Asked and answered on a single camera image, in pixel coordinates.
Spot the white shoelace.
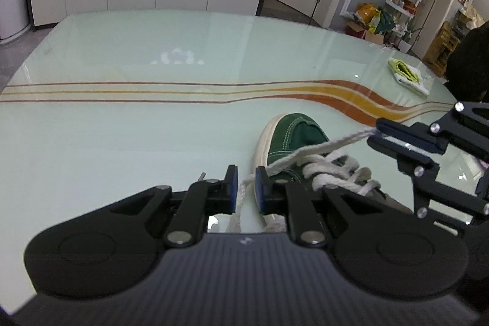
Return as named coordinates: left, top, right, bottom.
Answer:
left=196, top=126, right=387, bottom=233

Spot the wooden chair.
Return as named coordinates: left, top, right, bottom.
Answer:
left=422, top=21, right=460, bottom=78

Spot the cardboard boxes and bags pile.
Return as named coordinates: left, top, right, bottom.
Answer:
left=344, top=3, right=395, bottom=46

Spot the green canvas sneaker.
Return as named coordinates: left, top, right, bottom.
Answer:
left=254, top=112, right=412, bottom=214

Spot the yellow white folded cloth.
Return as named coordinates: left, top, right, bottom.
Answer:
left=387, top=58, right=430, bottom=97

